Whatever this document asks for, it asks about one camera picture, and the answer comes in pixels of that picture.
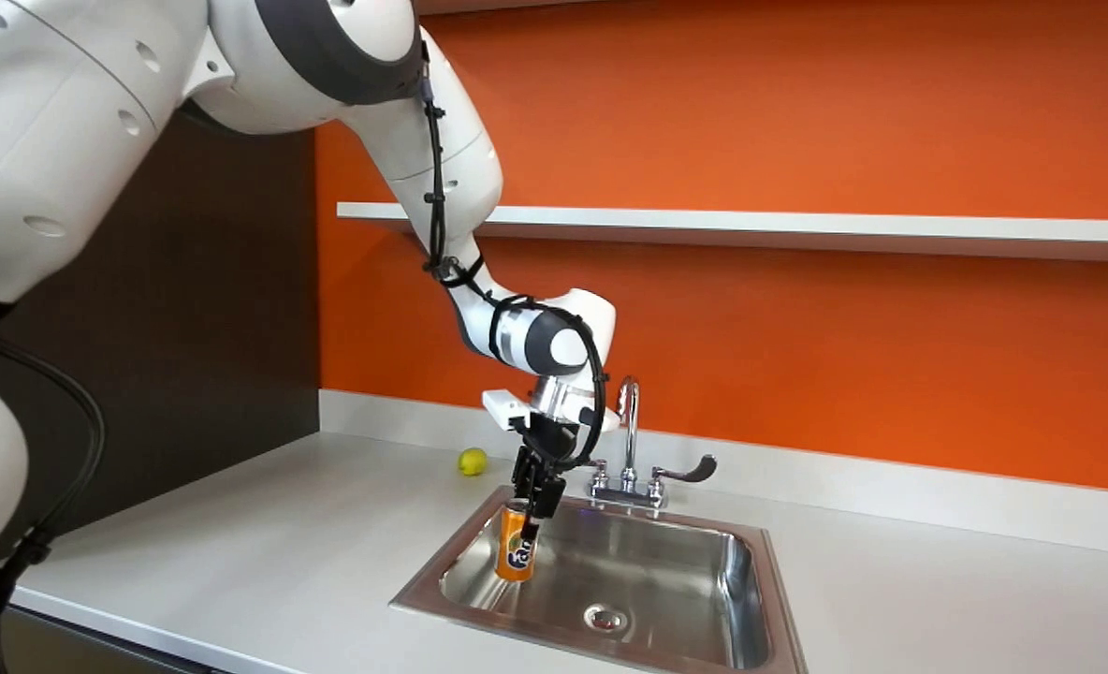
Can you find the orange soda can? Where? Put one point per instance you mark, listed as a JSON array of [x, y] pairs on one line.
[[513, 557]]

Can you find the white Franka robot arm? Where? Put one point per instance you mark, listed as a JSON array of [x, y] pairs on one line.
[[68, 116]]

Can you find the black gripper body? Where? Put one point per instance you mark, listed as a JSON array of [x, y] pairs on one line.
[[547, 450]]

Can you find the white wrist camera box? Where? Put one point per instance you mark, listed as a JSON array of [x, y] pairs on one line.
[[509, 409]]

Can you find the thin white wall shelf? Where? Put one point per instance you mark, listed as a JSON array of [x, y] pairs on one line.
[[827, 230]]

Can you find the yellow-green tennis ball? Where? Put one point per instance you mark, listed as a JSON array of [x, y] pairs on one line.
[[473, 464]]

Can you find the dark wood cabinet panel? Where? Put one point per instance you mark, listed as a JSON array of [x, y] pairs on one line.
[[182, 323]]

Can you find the chrome faucet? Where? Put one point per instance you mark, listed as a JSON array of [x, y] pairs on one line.
[[630, 438]]

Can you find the stainless steel sink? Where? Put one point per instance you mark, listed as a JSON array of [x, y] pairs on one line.
[[651, 586]]

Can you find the white backsplash strip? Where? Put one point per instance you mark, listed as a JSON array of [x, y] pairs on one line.
[[953, 489]]

